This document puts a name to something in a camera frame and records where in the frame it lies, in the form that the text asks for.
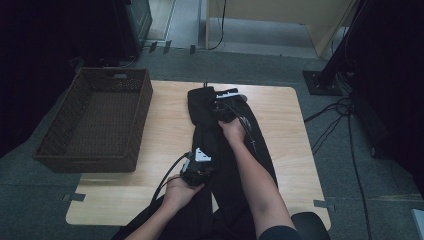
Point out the brown wicker basket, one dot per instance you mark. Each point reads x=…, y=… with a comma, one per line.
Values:
x=100, y=120

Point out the black pants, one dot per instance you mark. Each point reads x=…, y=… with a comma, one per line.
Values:
x=203, y=133

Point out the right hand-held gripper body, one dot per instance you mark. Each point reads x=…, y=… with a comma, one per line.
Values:
x=225, y=110

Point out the person's dark sleeve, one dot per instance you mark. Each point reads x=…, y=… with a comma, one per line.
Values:
x=280, y=234

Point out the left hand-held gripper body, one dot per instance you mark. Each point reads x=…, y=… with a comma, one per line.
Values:
x=193, y=171

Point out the white flat object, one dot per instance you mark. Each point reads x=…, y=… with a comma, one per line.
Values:
x=419, y=225

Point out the black cabinet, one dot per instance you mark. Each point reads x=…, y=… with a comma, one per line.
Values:
x=133, y=26

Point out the grey floor tape strip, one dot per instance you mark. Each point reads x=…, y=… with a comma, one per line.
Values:
x=75, y=197
x=323, y=204

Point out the black stand post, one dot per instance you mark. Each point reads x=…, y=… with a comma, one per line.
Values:
x=333, y=66

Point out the person's left hand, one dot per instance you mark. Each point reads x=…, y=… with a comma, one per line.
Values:
x=178, y=195

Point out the black stand base plate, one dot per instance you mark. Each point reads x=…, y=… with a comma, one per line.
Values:
x=313, y=85

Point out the dark floor tape piece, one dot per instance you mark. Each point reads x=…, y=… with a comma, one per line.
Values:
x=192, y=49
x=152, y=47
x=167, y=46

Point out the person's right hand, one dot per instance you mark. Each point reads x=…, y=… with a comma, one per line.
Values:
x=235, y=131

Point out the black curtain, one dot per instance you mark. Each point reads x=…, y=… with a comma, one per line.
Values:
x=393, y=83
x=40, y=50

